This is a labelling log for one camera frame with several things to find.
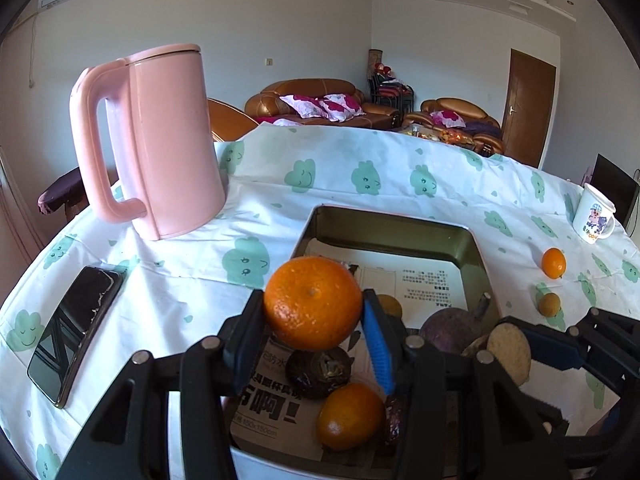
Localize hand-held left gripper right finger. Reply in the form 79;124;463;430
361;287;566;480

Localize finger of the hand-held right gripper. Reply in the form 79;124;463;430
530;385;571;441
501;306;640;401

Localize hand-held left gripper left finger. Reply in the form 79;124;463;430
47;290;274;480

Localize small yellow fruit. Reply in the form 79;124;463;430
376;294;403;320

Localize dark mangosteen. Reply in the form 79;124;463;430
285;345;355;400

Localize whole purple passion fruit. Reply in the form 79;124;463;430
419;292;493;356

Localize medium orange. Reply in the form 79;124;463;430
316;382;386;451

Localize large orange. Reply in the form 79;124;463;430
262;256;363;352

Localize pink metal tin box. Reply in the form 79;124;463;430
220;204;501;480

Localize printed paper leaflet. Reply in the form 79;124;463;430
230;237;471;463

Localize small orange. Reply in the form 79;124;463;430
541;247;567;279

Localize white cartoon mug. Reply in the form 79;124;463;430
572;183;617;245

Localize black smartphone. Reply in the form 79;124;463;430
27;266;127;409

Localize black television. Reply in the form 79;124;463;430
590;154;640;233

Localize white tablecloth with green clouds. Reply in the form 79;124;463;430
0;125;640;480

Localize cluttered coffee table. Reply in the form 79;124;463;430
397;124;483;148

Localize white pink floral pillow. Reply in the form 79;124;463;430
431;110;466;128
279;92;326;118
317;93;365;122

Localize brown wooden door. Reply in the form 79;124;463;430
501;48;557;168

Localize pink electric kettle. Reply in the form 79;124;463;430
69;44;227;241

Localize stacked red chairs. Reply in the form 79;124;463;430
367;72;415;116

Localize brown leather armchair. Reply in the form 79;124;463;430
402;98;503;156

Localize dark round stool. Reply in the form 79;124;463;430
37;166;91;221

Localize brown leather sofa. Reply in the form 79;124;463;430
245;78;403;133

